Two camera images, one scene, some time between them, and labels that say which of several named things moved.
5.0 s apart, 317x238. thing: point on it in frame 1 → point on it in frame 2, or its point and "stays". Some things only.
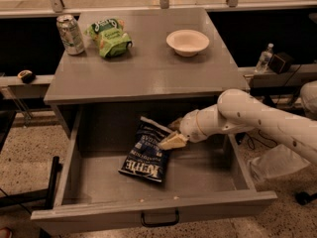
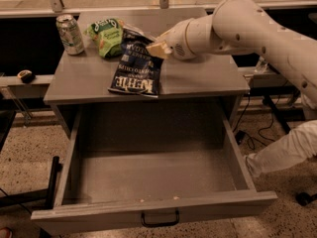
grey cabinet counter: (150, 70) stays
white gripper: (189, 124) → (176, 41)
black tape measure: (27, 76) stays
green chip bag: (110, 37) stays
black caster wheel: (304, 198) stays
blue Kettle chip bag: (144, 157) → (139, 70)
